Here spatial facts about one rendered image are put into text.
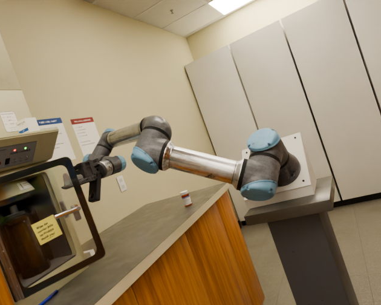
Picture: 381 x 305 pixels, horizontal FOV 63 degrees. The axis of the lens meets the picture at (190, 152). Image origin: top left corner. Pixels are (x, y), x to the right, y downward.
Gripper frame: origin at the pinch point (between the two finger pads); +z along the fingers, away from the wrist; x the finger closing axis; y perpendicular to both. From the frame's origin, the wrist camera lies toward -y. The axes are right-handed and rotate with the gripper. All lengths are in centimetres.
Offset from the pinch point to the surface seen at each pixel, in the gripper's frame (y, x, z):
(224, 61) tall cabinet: 75, -3, -287
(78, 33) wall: 105, -55, -110
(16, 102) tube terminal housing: 37.9, -12.3, -3.3
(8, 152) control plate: 17.9, -4.9, 12.4
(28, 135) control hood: 22.0, -1.1, 6.0
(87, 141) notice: 23, -55, -79
